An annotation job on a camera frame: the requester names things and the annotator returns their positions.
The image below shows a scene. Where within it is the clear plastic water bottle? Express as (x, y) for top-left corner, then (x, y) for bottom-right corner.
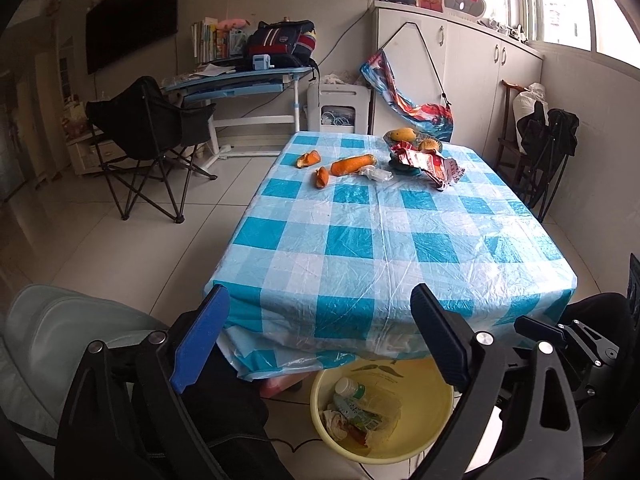
(333, 377), (382, 430)

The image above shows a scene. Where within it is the large white tissue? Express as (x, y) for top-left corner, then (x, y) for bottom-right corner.
(321, 408), (350, 442)

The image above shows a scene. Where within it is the red orange snack bag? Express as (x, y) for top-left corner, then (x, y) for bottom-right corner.
(390, 141), (464, 191)

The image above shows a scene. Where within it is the small clear plastic wrapper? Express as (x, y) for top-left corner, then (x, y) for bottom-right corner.
(357, 165), (394, 183)

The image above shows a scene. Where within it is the long orange peel piece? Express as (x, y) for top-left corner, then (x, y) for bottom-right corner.
(330, 154), (376, 177)

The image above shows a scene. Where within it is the milk carton pack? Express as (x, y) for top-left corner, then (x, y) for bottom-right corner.
(343, 399), (400, 448)

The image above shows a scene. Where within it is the yellow plastic basin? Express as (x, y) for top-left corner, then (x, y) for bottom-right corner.
(310, 358), (454, 465)

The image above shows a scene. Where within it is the light blue sofa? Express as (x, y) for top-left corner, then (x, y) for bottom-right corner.
(0, 283), (170, 476)

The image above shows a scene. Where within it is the black tracker device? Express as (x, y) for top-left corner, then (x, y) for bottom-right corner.
(627, 252), (640, 325)

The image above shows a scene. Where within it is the blue white checkered tablecloth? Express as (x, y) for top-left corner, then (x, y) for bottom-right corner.
(210, 131), (577, 380)

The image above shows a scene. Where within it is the brown wooden chair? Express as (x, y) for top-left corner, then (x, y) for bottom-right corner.
(494, 79), (530, 188)

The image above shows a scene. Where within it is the black folding camp chair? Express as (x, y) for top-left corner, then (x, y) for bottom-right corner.
(85, 76), (217, 224)

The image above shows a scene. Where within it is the folded black chair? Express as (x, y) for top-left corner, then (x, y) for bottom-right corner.
(516, 101), (579, 222)

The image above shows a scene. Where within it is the front yellow mango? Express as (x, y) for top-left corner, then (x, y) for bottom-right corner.
(418, 138), (442, 153)

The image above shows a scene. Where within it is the yellow mango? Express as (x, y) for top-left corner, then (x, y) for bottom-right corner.
(387, 127), (416, 143)
(418, 138), (442, 153)

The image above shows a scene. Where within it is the dark glass fruit bowl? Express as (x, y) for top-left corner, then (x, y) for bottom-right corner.
(383, 127), (442, 153)

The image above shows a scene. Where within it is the rear yellow mango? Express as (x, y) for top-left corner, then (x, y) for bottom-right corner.
(387, 127), (416, 143)

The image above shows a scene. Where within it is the colourful hanging cloth bag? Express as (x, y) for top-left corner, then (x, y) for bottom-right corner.
(360, 49), (454, 142)

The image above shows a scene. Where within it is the white stuffed bag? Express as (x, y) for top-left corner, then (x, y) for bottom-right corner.
(513, 82), (549, 154)

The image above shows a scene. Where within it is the blue study desk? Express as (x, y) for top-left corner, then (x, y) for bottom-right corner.
(162, 67), (316, 167)

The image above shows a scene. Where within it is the row of books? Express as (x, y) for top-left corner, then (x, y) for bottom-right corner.
(190, 18), (250, 65)

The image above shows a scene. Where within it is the dark striped backpack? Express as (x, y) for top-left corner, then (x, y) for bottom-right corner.
(243, 20), (318, 70)

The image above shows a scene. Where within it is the white wall cabinet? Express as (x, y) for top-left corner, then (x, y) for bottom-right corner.
(373, 2), (544, 164)

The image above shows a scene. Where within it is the black wall television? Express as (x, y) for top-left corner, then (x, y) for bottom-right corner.
(85, 0), (178, 74)

